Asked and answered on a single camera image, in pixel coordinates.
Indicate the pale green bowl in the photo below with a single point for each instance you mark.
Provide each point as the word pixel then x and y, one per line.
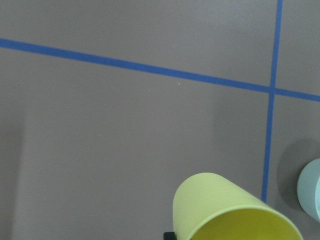
pixel 308 189

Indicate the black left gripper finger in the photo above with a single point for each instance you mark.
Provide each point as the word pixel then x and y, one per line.
pixel 169 236

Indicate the yellow plastic cup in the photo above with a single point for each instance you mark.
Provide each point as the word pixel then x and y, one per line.
pixel 207 206

